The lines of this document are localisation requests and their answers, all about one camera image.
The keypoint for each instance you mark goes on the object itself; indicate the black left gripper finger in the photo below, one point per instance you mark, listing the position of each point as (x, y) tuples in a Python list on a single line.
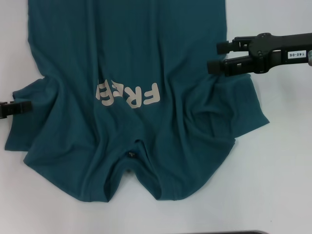
[(19, 107)]

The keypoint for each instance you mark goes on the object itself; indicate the dark robot torso part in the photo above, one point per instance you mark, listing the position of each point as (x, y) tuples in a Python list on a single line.
[(241, 232)]

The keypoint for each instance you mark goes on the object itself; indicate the teal t-shirt with beige print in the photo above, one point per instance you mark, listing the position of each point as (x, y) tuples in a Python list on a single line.
[(136, 48)]

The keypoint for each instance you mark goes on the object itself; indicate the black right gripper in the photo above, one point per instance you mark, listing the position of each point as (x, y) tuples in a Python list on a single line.
[(280, 44)]

